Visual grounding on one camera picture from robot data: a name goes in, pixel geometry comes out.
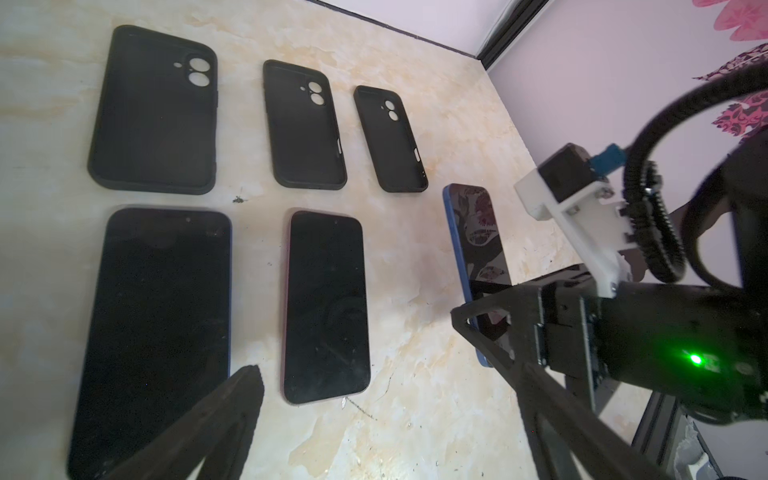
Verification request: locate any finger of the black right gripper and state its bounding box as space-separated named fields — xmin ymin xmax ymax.
xmin=451 ymin=288 xmax=666 ymax=479

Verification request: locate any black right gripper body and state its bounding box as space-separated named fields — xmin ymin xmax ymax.
xmin=540 ymin=264 xmax=606 ymax=411

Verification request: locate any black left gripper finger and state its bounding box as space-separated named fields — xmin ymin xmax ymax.
xmin=107 ymin=365 xmax=265 ymax=479

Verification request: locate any blue edged black smartphone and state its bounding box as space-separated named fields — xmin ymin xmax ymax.
xmin=67 ymin=208 xmax=232 ymax=479

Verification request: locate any purple smartphone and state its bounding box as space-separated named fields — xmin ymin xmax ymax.
xmin=283 ymin=210 xmax=371 ymax=405

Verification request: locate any black phone case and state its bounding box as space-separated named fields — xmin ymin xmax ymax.
xmin=87 ymin=25 xmax=218 ymax=195
xmin=353 ymin=85 xmax=429 ymax=193
xmin=262 ymin=59 xmax=348 ymax=190

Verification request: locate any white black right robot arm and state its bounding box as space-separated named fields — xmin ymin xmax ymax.
xmin=451 ymin=132 xmax=767 ymax=479

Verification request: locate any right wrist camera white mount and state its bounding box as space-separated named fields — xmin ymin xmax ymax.
xmin=514 ymin=143 xmax=635 ymax=298

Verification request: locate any black corrugated cable conduit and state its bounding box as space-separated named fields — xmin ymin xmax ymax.
xmin=622 ymin=58 xmax=768 ymax=284

